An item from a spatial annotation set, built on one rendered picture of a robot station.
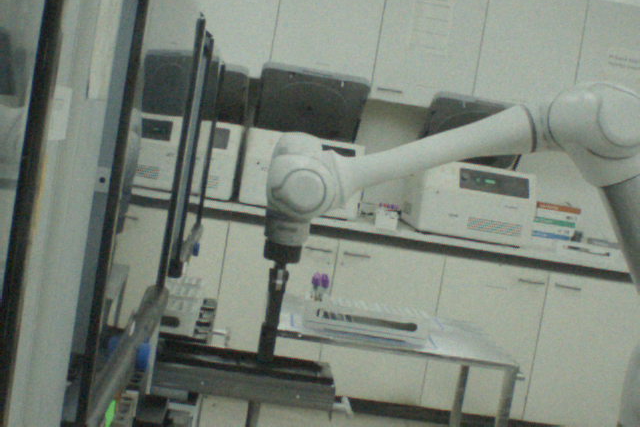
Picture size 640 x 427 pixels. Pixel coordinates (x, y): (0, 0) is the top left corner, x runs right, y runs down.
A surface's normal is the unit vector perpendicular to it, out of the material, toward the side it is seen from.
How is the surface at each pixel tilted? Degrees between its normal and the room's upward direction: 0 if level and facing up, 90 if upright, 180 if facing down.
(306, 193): 93
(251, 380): 90
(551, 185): 90
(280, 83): 142
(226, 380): 90
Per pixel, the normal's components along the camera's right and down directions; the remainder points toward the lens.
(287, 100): -0.08, 0.82
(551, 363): 0.07, 0.07
